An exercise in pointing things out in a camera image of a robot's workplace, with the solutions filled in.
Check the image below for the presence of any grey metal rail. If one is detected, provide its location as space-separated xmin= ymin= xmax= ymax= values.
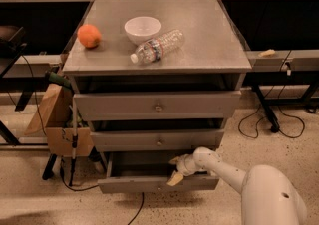
xmin=4 ymin=55 xmax=62 ymax=78
xmin=246 ymin=50 xmax=319 ymax=72

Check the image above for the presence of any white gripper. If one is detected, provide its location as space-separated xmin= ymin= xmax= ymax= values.
xmin=166 ymin=154 xmax=199 ymax=186

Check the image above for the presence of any grey bottom drawer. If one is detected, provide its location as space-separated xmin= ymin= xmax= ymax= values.
xmin=98 ymin=150 xmax=219 ymax=193

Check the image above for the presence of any grey middle drawer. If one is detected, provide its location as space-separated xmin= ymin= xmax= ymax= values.
xmin=91 ymin=129 xmax=224 ymax=151

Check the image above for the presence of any grey drawer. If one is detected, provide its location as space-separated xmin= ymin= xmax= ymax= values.
xmin=98 ymin=150 xmax=219 ymax=193
xmin=74 ymin=91 xmax=241 ymax=121
xmin=91 ymin=129 xmax=224 ymax=151

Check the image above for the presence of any grey drawer cabinet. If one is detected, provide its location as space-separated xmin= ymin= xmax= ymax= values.
xmin=62 ymin=0 xmax=253 ymax=170

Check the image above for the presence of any grey metal rail right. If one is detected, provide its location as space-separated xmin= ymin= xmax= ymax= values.
xmin=246 ymin=50 xmax=319 ymax=72

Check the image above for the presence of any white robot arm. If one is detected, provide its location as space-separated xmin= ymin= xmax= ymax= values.
xmin=167 ymin=147 xmax=307 ymax=225

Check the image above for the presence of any clear plastic water bottle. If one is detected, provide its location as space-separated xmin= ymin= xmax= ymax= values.
xmin=130 ymin=30 xmax=184 ymax=65

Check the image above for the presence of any brown cardboard box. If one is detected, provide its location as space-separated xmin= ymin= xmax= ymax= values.
xmin=24 ymin=83 xmax=95 ymax=158

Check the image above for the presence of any green handled grabber stick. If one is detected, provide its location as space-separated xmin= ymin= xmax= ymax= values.
xmin=46 ymin=72 xmax=78 ymax=188

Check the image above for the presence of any orange fruit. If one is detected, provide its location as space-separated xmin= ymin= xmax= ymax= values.
xmin=77 ymin=24 xmax=102 ymax=49

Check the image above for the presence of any grey top drawer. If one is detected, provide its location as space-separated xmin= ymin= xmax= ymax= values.
xmin=74 ymin=91 xmax=241 ymax=121

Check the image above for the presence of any grey metal rail left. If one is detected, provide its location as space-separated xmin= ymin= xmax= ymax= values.
xmin=4 ymin=55 xmax=62 ymax=78

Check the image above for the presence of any black floor cable front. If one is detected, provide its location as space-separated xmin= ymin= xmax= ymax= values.
xmin=127 ymin=192 xmax=146 ymax=225

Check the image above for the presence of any small yellow foam piece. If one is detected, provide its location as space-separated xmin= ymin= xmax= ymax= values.
xmin=258 ymin=49 xmax=275 ymax=58

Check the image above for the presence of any white ceramic bowl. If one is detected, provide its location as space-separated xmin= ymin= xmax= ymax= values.
xmin=124 ymin=16 xmax=161 ymax=45

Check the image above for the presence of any black table leg right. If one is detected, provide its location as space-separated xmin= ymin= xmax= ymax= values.
xmin=252 ymin=85 xmax=280 ymax=133

